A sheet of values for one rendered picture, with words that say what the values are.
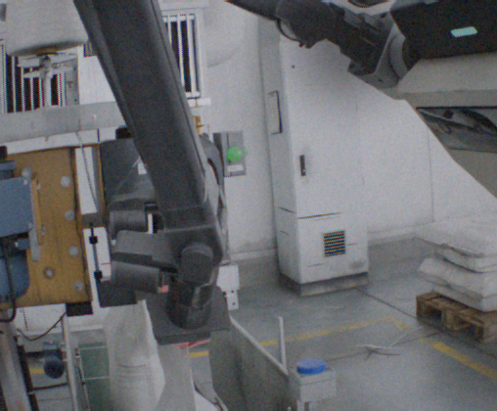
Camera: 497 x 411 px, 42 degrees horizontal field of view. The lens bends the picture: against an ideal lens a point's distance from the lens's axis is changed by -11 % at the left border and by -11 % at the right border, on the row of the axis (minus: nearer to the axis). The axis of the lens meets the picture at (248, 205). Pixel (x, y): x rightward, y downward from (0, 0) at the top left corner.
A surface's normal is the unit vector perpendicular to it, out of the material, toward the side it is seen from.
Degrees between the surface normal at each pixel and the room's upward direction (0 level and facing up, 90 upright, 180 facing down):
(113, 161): 90
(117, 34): 123
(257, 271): 90
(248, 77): 90
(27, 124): 90
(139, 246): 35
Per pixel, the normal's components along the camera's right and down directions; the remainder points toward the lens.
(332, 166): 0.28, 0.10
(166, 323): 0.15, -0.62
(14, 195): 0.65, 0.04
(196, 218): 0.00, 0.65
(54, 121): 0.81, 0.00
